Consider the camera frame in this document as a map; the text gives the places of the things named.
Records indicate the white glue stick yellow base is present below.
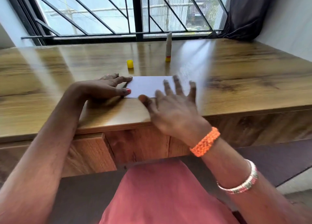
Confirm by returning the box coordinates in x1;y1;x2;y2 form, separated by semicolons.
165;32;173;62

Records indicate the dark curtain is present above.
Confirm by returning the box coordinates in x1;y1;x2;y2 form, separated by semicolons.
208;0;283;42

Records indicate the silver bangle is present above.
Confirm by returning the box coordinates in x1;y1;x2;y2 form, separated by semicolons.
216;159;259;195

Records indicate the person's left forearm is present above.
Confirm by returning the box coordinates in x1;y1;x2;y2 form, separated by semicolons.
0;84;86;224

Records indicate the black metal window grille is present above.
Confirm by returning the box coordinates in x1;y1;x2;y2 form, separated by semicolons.
2;0;231;46

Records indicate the person's right hand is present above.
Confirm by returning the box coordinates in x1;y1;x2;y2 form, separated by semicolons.
138;75;213;149

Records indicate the orange braided wristband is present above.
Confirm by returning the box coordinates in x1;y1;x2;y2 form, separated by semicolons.
189;127;221;158

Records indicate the pink garment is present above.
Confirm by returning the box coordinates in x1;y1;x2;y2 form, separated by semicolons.
99;159;240;224

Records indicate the person's left hand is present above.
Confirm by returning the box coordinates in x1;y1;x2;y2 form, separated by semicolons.
69;73;133;103

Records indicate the white paper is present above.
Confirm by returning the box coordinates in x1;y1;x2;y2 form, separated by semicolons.
123;75;176;99

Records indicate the person's right forearm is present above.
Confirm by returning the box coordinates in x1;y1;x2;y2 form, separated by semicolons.
195;133;312;224

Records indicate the wooden desk drawer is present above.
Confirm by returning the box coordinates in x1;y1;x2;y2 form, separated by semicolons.
61;133;117;178

